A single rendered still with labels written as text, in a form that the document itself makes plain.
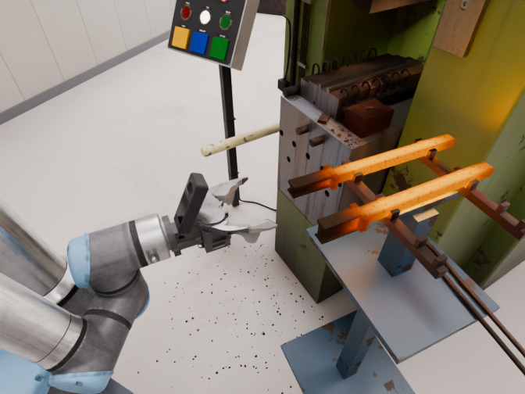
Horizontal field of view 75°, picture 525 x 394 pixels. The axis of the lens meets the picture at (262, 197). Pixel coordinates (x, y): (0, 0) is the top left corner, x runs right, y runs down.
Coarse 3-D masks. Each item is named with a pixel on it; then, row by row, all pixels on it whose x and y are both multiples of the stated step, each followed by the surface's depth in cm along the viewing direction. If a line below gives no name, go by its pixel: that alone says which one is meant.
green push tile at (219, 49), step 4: (212, 40) 132; (216, 40) 131; (220, 40) 130; (224, 40) 129; (228, 40) 128; (212, 44) 132; (216, 44) 131; (220, 44) 130; (224, 44) 129; (228, 44) 129; (212, 48) 132; (216, 48) 131; (220, 48) 130; (224, 48) 130; (212, 52) 132; (216, 52) 132; (220, 52) 131; (224, 52) 130; (212, 56) 133; (216, 56) 132; (220, 56) 131; (224, 56) 130; (224, 60) 131
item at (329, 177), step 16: (416, 144) 82; (432, 144) 82; (448, 144) 83; (368, 160) 77; (384, 160) 77; (400, 160) 79; (304, 176) 73; (320, 176) 73; (336, 176) 73; (352, 176) 76; (304, 192) 73
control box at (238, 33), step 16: (176, 0) 138; (192, 0) 134; (208, 0) 131; (240, 0) 125; (256, 0) 128; (176, 16) 139; (192, 16) 135; (240, 16) 125; (192, 32) 137; (208, 32) 133; (224, 32) 130; (240, 32) 127; (176, 48) 142; (208, 48) 134; (240, 48) 131; (224, 64) 132; (240, 64) 135
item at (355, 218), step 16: (448, 176) 73; (464, 176) 73; (480, 176) 75; (400, 192) 70; (416, 192) 70; (432, 192) 70; (352, 208) 65; (368, 208) 67; (384, 208) 67; (400, 208) 68; (320, 224) 62; (336, 224) 62; (352, 224) 66; (320, 240) 64
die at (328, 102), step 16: (352, 64) 128; (368, 64) 125; (384, 64) 123; (416, 64) 124; (304, 80) 119; (320, 80) 116; (368, 80) 116; (384, 80) 116; (416, 80) 122; (304, 96) 122; (320, 96) 114; (336, 96) 108; (352, 96) 109; (400, 96) 123; (336, 112) 110
